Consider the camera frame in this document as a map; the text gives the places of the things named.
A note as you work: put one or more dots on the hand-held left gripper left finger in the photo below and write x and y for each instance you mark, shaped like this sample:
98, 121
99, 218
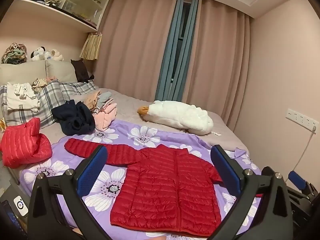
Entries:
92, 170

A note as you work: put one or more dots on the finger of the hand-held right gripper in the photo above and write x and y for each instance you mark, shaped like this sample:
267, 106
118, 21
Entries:
296, 180

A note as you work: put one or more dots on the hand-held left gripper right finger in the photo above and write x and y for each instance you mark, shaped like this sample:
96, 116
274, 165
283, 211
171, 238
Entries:
225, 170

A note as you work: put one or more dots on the red down jacket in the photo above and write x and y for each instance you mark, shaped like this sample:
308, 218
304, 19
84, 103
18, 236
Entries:
170, 185
20, 145

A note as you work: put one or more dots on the folded white clothes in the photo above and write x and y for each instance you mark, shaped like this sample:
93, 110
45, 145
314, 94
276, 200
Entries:
20, 100

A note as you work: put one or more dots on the brown patterned clothes pile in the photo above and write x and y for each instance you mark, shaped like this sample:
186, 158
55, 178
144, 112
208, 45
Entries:
13, 53

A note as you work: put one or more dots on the dark navy garment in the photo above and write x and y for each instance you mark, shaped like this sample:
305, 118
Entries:
72, 120

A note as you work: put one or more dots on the pink garment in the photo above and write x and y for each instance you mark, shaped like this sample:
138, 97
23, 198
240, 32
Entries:
106, 117

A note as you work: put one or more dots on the purple floral blanket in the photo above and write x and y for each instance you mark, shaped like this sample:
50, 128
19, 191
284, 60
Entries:
140, 135

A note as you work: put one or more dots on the white power outlet strip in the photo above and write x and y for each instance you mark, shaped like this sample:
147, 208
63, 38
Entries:
301, 118

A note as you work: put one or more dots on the white puffer jacket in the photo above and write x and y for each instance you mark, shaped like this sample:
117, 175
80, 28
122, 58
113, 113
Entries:
180, 117

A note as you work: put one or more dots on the tan garment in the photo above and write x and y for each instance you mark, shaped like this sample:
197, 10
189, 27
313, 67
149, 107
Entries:
91, 100

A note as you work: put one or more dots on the grey garment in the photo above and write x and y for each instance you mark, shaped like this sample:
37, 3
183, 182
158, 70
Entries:
105, 98

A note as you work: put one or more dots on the folded red down jacket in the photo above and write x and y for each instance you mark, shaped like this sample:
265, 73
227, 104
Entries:
20, 145

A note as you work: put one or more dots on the pale pink folded cloth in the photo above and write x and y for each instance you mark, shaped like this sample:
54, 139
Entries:
130, 102

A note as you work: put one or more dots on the white device with round logo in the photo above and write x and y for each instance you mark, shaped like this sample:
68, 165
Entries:
21, 205

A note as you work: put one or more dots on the cartoon print cloth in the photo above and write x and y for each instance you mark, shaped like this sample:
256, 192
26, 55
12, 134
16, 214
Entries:
41, 85

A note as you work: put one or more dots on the black garment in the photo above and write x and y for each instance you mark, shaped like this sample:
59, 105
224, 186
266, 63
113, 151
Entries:
80, 71

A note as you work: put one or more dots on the beige headboard cushion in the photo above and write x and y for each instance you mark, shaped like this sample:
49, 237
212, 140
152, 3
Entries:
61, 71
20, 72

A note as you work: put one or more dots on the pink curtain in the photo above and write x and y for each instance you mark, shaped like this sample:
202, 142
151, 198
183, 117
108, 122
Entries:
135, 45
220, 62

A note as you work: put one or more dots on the cream plush toy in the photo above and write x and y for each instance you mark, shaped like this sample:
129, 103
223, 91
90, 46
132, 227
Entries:
57, 55

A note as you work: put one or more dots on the pleated beige lamp shade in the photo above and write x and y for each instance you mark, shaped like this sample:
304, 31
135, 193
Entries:
91, 46

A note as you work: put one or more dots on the blue-grey curtain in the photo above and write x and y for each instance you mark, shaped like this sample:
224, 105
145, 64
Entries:
170, 55

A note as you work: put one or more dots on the black and white plush dog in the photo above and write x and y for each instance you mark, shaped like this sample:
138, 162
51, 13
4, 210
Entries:
37, 53

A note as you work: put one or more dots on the white wall shelf cabinet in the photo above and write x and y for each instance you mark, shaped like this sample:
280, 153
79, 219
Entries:
80, 2

